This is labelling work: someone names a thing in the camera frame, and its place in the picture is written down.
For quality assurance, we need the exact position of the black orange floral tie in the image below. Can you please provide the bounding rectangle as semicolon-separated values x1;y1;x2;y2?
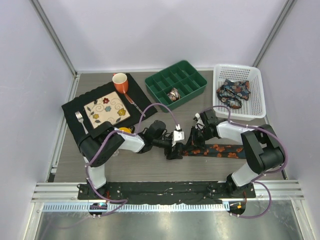
165;143;246;161

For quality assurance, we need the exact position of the blue floral tie in basket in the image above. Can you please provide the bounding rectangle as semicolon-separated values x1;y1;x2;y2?
216;79;251;109

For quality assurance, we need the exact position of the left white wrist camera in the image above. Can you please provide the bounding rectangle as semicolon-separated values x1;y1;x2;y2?
172;124;185;147

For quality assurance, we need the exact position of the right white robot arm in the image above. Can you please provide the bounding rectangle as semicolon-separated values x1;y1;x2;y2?
183;109;286;198

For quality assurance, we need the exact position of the clear plastic cup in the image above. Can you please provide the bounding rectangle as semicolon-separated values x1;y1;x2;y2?
112;149;119;157

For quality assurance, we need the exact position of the silver fork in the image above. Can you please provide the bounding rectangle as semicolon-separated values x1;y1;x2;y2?
75;111;89;134

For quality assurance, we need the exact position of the aluminium frame rail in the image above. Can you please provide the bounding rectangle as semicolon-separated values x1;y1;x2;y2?
31;180;305;202

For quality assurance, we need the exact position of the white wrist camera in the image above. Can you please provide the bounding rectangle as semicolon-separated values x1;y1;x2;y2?
193;113;204;130
172;124;185;147

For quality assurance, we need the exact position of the black cloth placemat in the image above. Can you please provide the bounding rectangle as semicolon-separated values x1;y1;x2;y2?
61;73;151;142

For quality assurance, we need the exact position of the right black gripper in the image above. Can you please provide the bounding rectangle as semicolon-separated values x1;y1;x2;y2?
185;126;214;153

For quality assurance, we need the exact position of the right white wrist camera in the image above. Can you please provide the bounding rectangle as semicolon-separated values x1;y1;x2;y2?
193;113;204;130

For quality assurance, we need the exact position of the orange ceramic mug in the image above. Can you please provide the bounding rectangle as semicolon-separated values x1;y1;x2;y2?
112;73;129;94

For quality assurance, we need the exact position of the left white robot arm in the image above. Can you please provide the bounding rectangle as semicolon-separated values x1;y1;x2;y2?
78;120;185;200

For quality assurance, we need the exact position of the white plastic basket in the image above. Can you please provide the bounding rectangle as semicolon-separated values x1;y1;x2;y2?
212;64;266;121

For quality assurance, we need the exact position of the purple cable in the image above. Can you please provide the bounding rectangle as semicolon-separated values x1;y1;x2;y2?
84;102;182;217
197;105;288;221

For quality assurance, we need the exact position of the white slotted cable duct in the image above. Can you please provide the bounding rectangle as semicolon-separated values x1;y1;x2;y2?
42;201;230;213

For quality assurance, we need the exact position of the rolled tie in tray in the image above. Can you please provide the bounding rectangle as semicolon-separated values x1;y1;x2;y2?
167;87;181;102

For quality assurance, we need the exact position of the yellow plastic mug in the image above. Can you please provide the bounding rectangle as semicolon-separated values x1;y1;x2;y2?
119;126;135;134

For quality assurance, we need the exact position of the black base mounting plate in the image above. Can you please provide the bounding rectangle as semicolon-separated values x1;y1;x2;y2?
77;181;256;205

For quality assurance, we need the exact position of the green divided organizer tray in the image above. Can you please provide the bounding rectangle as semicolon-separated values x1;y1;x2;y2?
145;60;208;113

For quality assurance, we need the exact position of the square floral ceramic plate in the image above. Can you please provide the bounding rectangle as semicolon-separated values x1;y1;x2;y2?
84;91;131;129

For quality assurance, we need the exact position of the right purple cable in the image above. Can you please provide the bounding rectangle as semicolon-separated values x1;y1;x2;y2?
197;105;288;221

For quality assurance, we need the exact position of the orange handled table knife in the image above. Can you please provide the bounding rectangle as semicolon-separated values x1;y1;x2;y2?
124;93;146;117

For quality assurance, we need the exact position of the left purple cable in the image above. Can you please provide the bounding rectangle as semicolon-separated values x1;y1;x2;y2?
84;102;182;217

